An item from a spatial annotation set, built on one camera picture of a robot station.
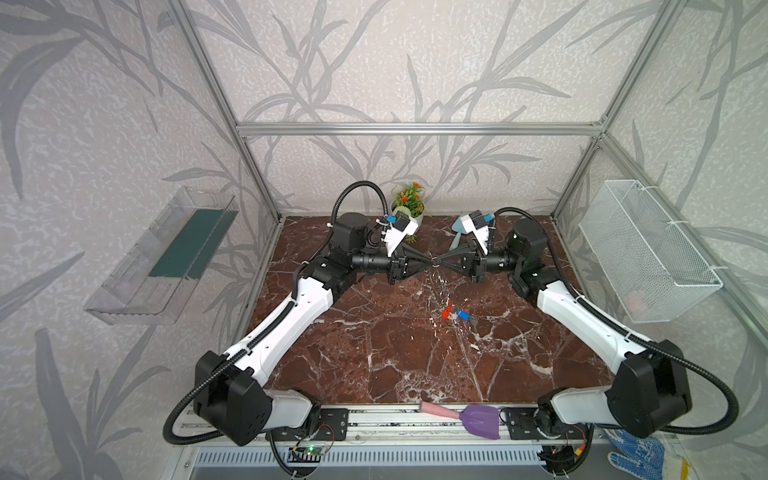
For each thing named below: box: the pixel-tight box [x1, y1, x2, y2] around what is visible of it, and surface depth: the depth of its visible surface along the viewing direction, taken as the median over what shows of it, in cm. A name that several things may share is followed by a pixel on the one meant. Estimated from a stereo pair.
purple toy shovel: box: [419, 401, 501, 440], surface depth 75 cm
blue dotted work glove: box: [603, 428, 666, 480], surface depth 70 cm
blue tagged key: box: [456, 309, 478, 330], surface depth 95 cm
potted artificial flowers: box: [390, 182, 426, 229], surface depth 107 cm
